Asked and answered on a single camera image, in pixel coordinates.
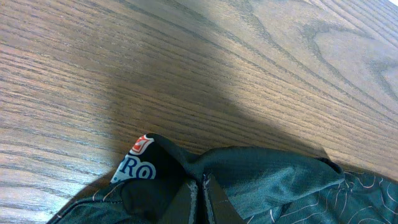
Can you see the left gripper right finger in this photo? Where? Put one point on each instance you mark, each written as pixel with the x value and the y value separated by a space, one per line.
pixel 217 207

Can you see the black orange-patterned jersey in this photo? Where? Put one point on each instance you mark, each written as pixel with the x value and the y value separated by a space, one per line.
pixel 263 186

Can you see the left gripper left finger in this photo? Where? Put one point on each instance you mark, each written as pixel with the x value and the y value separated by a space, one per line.
pixel 161 200

